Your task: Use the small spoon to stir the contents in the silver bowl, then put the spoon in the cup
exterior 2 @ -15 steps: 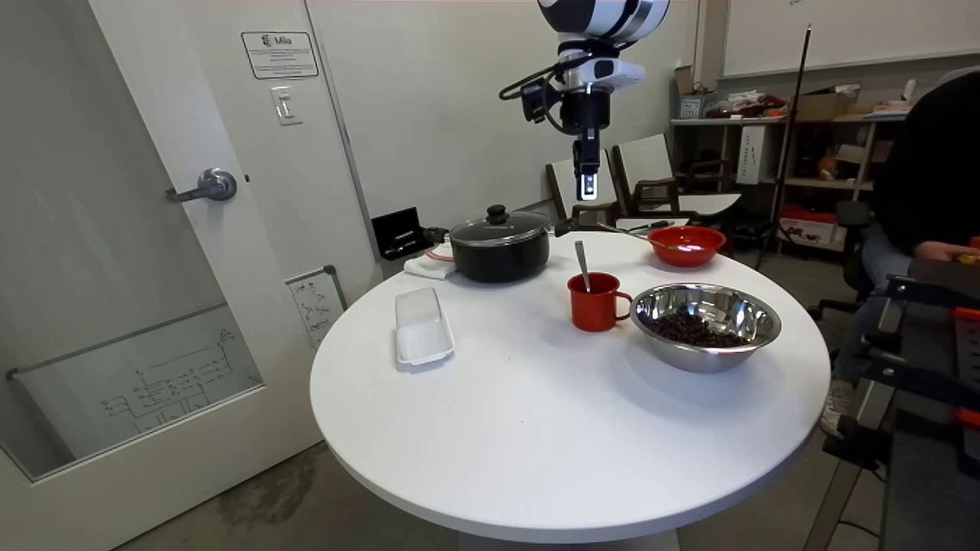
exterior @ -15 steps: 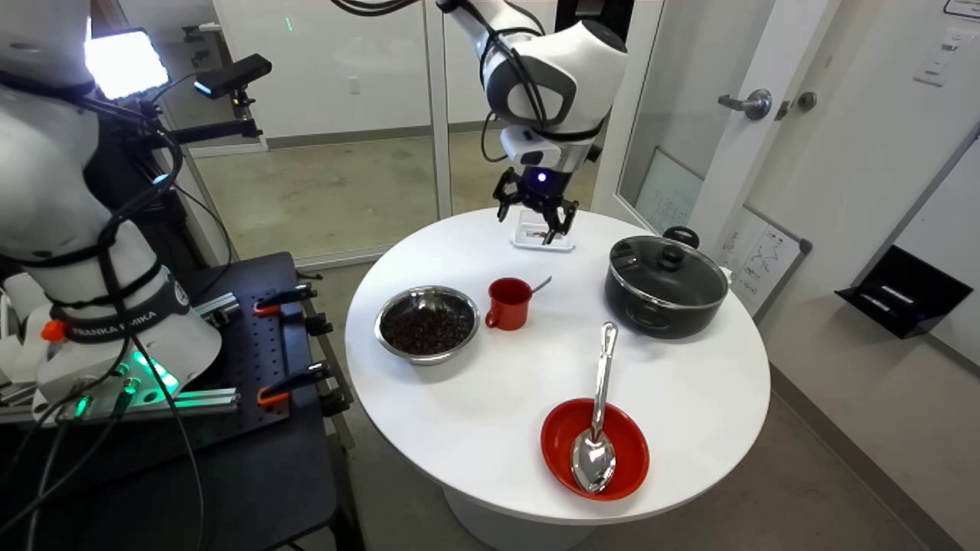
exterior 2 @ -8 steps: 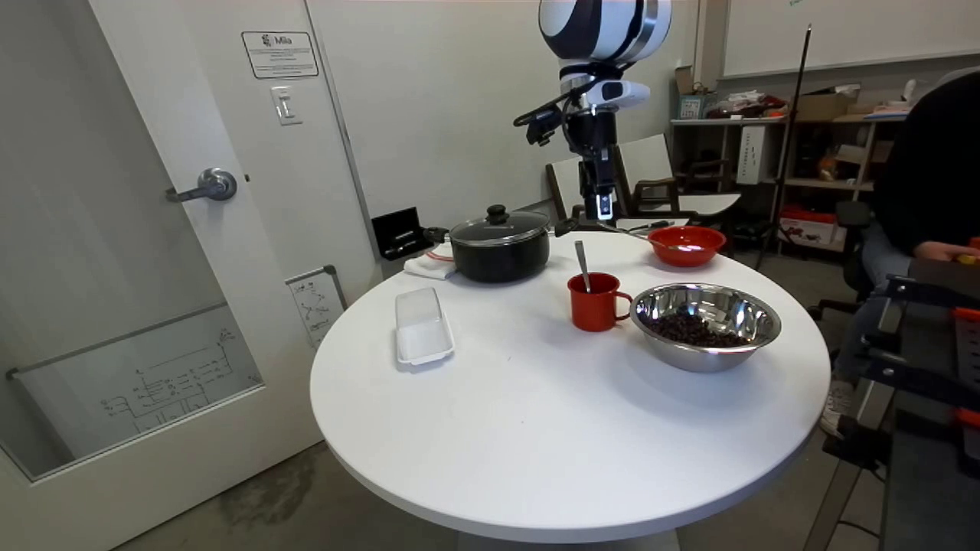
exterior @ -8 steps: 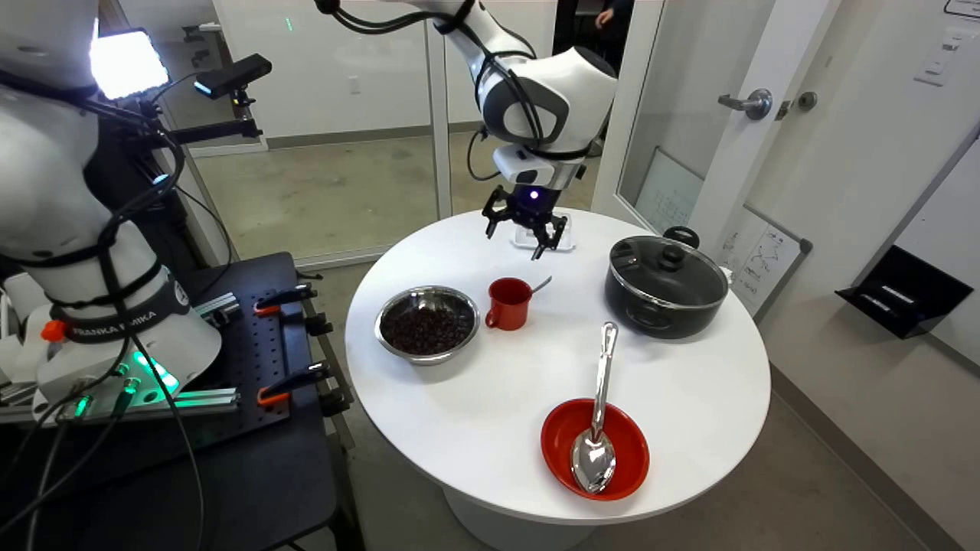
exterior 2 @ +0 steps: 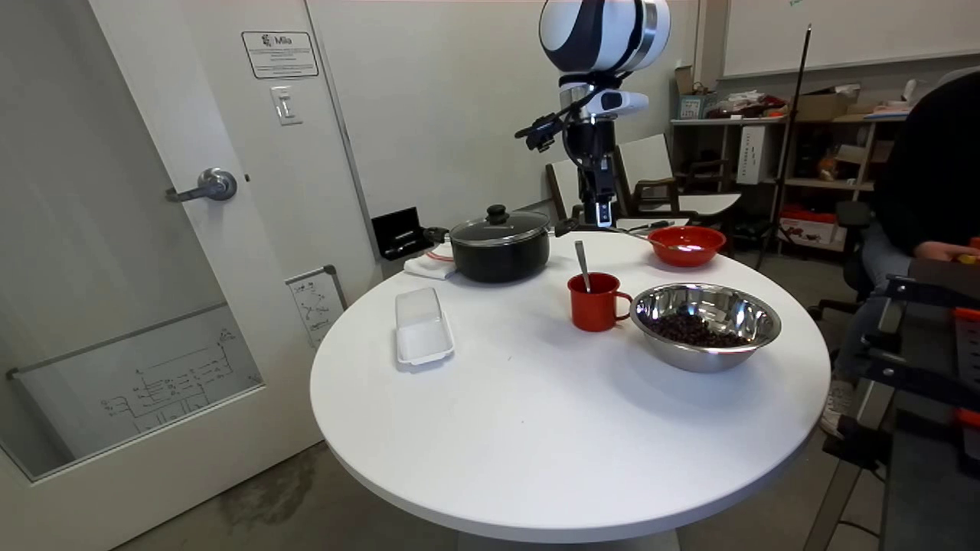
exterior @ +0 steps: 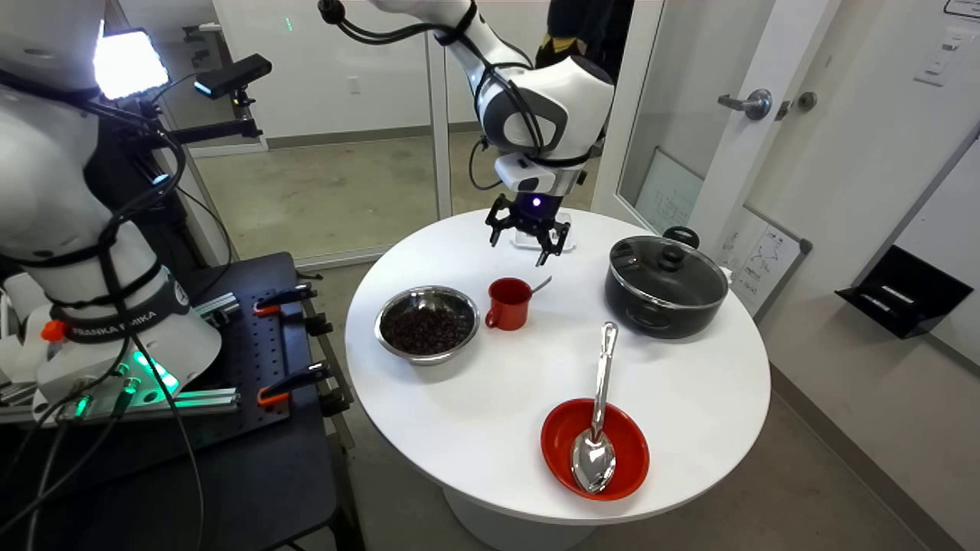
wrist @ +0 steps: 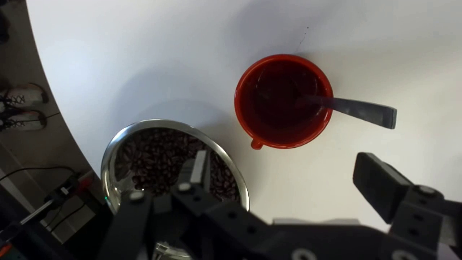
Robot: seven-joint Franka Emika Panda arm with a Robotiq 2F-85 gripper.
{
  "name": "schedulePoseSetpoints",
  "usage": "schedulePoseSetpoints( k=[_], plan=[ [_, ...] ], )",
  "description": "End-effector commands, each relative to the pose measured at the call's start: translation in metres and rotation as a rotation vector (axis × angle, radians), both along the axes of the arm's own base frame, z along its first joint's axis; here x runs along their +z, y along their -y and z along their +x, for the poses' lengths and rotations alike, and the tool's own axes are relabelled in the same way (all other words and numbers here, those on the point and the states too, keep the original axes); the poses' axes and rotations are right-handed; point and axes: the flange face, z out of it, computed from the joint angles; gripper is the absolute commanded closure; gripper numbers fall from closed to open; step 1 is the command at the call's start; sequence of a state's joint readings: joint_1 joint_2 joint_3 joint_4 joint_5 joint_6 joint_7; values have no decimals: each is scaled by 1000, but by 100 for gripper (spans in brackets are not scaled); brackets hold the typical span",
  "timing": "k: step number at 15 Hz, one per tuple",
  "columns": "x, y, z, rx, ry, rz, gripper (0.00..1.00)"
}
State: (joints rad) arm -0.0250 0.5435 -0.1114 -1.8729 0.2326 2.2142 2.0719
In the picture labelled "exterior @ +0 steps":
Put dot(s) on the dark coffee beans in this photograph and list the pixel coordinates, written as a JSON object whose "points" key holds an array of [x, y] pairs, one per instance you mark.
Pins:
{"points": [[424, 326]]}

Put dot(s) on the dark bowl with food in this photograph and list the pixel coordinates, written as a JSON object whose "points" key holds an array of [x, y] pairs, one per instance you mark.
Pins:
{"points": [[388, 342]]}

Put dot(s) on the small leaning whiteboard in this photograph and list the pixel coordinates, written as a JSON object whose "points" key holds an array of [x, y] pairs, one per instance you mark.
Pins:
{"points": [[760, 260]]}

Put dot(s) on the black camera on stand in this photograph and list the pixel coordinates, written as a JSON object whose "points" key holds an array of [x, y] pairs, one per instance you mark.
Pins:
{"points": [[233, 75]]}

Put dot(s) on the white wall sign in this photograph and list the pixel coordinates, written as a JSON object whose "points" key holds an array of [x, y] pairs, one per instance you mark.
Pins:
{"points": [[964, 6]]}

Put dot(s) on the red plate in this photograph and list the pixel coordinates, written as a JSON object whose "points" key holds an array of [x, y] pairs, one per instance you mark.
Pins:
{"points": [[627, 453]]}

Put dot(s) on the green lit aluminium rail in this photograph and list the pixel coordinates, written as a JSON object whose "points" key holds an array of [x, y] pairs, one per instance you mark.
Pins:
{"points": [[193, 399]]}

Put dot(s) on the large silver serving spoon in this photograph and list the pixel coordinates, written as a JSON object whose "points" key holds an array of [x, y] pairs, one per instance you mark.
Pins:
{"points": [[596, 453]]}

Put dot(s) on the black perforated cart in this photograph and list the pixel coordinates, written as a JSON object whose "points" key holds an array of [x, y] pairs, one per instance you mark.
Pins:
{"points": [[256, 478]]}

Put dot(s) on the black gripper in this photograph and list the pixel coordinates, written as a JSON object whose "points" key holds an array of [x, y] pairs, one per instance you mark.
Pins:
{"points": [[528, 208]]}

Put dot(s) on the white door with glass panel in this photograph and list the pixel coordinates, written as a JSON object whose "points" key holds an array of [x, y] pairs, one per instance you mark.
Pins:
{"points": [[693, 62]]}

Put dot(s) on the red enamel mug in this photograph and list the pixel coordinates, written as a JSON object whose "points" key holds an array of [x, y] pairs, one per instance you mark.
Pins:
{"points": [[505, 308]]}

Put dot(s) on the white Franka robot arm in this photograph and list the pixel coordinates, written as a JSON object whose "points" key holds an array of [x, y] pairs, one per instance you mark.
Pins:
{"points": [[541, 101]]}

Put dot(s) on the black wall file tray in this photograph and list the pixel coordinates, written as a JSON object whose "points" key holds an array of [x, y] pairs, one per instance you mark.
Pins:
{"points": [[904, 292]]}

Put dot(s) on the bright light panel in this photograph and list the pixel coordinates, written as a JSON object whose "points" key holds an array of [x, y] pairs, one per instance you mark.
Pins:
{"points": [[126, 62]]}

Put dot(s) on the black pot with lid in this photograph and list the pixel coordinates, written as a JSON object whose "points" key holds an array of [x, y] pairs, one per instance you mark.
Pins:
{"points": [[661, 292]]}

